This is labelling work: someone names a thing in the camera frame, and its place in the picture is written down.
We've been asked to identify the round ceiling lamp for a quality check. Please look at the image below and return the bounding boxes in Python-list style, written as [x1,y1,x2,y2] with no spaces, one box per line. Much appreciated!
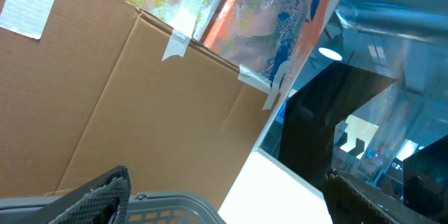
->
[318,34,344,61]

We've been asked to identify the white tape strip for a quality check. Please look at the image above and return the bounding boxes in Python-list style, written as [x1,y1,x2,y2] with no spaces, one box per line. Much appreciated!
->
[1,0,55,40]
[162,0,203,61]
[238,60,291,110]

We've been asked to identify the black monitor panel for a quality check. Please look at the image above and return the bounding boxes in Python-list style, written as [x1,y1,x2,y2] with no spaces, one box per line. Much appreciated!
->
[403,136,448,223]

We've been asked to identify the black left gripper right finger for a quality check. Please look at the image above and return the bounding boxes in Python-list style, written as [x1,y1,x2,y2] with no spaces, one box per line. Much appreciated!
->
[321,169,434,224]

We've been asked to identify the black angled panel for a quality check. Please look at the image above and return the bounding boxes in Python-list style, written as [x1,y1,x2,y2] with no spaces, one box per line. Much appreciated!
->
[278,62,396,190]

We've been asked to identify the colourful painted board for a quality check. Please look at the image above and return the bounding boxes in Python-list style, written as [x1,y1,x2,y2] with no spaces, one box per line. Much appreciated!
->
[78,0,351,85]

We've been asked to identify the brown cardboard sheet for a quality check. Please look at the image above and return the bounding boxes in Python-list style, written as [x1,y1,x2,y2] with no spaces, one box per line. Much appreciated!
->
[1,0,270,207]

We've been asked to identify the grey plastic basket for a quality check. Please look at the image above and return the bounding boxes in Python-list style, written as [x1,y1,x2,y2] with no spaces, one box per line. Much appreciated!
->
[1,192,225,224]

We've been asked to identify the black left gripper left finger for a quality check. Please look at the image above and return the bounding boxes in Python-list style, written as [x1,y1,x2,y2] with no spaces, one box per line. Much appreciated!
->
[17,165,131,224]

